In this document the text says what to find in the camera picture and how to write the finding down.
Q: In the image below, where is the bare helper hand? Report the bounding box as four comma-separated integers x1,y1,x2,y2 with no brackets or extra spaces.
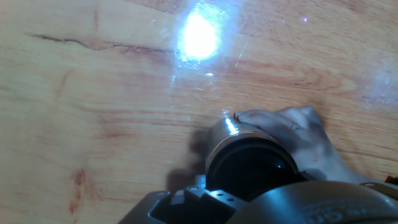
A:
233,106,368,184

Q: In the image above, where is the clear glass jar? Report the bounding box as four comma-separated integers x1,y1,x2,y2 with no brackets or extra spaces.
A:
205,117,279,170

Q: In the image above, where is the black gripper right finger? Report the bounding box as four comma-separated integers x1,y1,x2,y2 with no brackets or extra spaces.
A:
297,170,318,182

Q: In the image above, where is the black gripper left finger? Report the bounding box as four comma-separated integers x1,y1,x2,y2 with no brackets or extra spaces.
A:
119,174,248,224

